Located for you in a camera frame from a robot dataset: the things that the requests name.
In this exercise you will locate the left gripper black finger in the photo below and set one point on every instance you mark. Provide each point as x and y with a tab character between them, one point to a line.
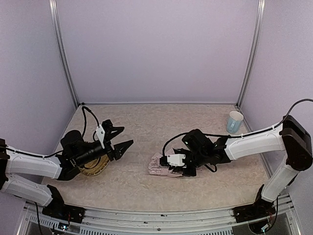
111	131
121	148

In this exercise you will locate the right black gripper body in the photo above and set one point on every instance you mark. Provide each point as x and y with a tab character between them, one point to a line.
190	166

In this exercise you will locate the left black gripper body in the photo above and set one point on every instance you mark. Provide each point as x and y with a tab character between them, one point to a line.
109	141

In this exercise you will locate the pink and black folding umbrella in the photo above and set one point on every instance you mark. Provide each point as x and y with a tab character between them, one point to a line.
155	168

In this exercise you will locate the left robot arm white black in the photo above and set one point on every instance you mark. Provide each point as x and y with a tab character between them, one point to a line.
76	153

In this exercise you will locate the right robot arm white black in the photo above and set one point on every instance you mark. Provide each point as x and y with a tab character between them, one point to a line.
288	136

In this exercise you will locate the woven bamboo tray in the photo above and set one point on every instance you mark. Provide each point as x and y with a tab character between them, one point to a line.
95	166

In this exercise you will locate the light blue paper cup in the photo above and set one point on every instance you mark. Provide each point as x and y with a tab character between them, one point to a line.
234	122

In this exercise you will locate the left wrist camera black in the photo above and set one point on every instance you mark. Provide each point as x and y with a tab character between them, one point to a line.
100	133

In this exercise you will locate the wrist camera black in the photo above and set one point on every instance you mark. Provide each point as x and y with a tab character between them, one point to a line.
100	133
175	160

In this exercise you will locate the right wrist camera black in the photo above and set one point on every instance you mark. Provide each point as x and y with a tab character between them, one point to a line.
175	160

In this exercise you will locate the aluminium front rail frame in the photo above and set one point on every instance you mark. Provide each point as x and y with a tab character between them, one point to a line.
219	221

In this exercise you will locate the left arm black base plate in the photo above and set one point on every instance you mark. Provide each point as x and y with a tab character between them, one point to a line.
64	212

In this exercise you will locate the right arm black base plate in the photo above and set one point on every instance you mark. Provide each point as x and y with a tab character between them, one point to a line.
256	210

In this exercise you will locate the left aluminium corner post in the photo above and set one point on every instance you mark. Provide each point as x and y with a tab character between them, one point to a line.
62	52

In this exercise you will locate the aluminium corner post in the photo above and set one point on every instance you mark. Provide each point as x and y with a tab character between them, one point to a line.
252	53
62	52

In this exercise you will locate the right aluminium corner post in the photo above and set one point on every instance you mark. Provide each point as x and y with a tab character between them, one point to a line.
252	53

